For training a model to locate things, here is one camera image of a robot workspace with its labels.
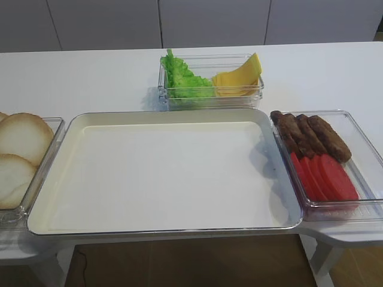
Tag green lettuce leaves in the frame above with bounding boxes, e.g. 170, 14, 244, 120
160, 49, 214, 99

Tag flat yellow cheese slices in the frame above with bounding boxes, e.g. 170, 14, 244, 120
211, 75, 259, 97

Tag upright yellow cheese slice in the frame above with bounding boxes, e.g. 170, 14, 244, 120
212, 53, 262, 87

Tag large white serving tray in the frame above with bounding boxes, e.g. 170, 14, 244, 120
27, 109, 303, 237

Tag clear container with greens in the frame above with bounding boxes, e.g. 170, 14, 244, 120
158, 54, 264, 111

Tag leftmost brown meat patty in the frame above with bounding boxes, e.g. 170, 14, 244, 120
270, 111, 303, 159

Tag brown meat patty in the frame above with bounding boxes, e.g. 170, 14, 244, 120
270, 111, 303, 159
282, 114, 315, 158
296, 114, 327, 155
308, 115, 352, 163

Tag leftmost red tomato slice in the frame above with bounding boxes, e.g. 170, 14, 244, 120
290, 152, 317, 201

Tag red tomato slice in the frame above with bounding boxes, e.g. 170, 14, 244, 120
318, 154, 359, 201
290, 152, 317, 201
309, 154, 342, 201
300, 157, 328, 201

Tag rightmost brown meat patty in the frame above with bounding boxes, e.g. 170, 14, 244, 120
308, 115, 352, 163

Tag clear container with meat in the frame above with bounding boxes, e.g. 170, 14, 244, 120
272, 110, 382, 221

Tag rightmost red tomato slice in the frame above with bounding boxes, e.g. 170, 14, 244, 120
318, 154, 359, 201

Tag clear container with buns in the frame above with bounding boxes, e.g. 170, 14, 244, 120
1, 117, 65, 229

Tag upper bun slice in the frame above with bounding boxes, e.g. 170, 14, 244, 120
1, 113, 54, 166

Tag bun slice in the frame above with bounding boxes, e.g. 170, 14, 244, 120
1, 154, 37, 209
1, 113, 54, 166

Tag lower bun slice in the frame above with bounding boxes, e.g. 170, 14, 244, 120
1, 154, 37, 209

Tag black cable on floor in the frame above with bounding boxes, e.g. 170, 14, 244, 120
78, 249, 89, 275

